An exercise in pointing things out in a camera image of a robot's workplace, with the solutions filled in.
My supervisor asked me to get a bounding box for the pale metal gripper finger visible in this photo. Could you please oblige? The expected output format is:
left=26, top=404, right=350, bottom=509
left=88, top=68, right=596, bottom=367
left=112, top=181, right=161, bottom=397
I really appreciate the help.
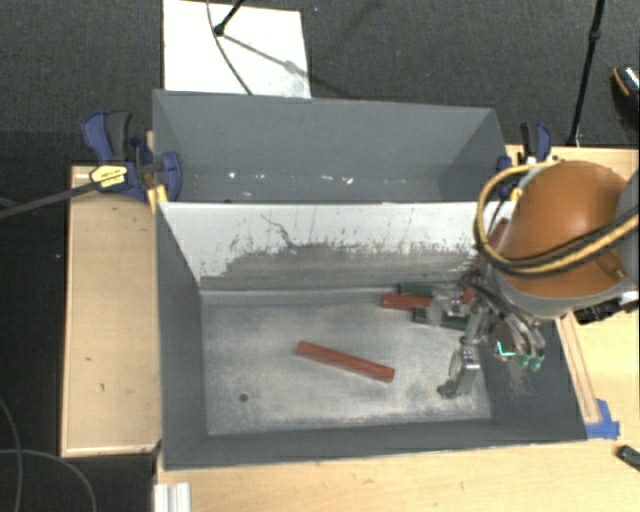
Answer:
left=438, top=348, right=466, bottom=400
left=457, top=349, right=483, bottom=397

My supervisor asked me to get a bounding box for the short red-brown flat block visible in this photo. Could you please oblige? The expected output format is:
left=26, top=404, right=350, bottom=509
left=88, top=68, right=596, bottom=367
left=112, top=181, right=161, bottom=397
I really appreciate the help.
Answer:
left=380, top=292, right=434, bottom=311

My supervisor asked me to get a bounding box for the long red-brown flat block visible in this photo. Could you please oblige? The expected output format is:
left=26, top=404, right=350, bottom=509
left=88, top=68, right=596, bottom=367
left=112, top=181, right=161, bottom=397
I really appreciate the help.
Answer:
left=295, top=340, right=397, bottom=384

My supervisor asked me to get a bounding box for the grey metal bin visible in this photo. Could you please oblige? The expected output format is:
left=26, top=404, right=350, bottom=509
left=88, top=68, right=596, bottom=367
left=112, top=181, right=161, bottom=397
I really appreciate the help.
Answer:
left=151, top=88, right=589, bottom=471

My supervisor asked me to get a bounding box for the pale wood board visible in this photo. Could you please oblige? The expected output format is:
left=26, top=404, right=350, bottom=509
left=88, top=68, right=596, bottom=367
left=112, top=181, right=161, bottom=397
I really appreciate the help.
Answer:
left=60, top=164, right=164, bottom=459

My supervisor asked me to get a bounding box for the black cylinder on white bracket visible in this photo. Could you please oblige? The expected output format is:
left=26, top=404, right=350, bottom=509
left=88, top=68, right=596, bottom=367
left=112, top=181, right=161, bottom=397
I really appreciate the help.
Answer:
left=572, top=292, right=640, bottom=324

